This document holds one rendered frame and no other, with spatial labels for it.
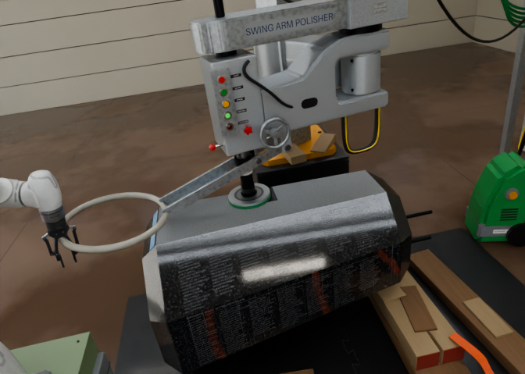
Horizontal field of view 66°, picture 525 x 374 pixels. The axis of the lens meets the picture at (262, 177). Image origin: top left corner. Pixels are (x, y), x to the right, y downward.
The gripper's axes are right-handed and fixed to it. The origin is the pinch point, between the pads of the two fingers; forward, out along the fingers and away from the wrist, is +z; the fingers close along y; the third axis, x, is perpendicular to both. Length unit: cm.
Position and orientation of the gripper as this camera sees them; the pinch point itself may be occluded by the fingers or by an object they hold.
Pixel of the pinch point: (67, 257)
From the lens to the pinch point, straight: 198.3
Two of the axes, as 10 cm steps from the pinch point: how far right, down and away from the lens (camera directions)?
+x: -6.0, -3.4, 7.3
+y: 8.0, -3.0, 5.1
